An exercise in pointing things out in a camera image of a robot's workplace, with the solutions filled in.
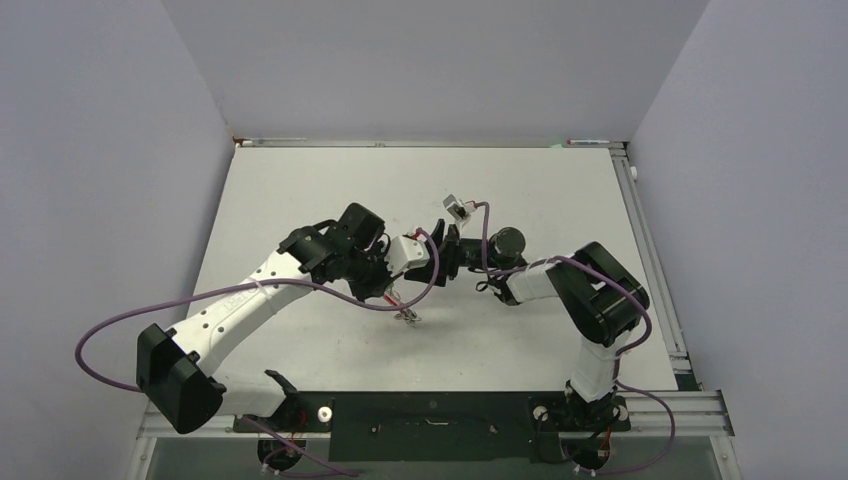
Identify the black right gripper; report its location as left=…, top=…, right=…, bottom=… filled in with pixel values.
left=405, top=218, right=505, bottom=284

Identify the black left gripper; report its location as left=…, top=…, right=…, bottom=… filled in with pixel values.
left=342, top=240, right=403, bottom=304

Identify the steel key holder red handle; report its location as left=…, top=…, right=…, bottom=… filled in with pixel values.
left=383, top=286, right=422, bottom=327

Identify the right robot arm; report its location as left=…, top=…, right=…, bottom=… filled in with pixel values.
left=403, top=220, right=650, bottom=428

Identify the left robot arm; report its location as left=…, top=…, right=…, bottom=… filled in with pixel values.
left=136, top=203, right=392, bottom=434

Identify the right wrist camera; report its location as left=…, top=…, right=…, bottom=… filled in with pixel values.
left=443, top=194, right=476, bottom=224

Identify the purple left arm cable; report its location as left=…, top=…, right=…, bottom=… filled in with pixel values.
left=74, top=228, right=441, bottom=478

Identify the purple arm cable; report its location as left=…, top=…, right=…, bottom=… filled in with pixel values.
left=74, top=228, right=441, bottom=478
left=473, top=200, right=677, bottom=478

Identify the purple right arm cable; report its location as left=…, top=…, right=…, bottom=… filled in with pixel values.
left=473, top=200, right=677, bottom=478

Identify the black mounting base plate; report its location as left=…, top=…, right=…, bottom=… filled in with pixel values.
left=233, top=391, right=631, bottom=463

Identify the aluminium frame rail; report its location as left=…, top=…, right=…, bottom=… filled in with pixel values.
left=135, top=389, right=737, bottom=440

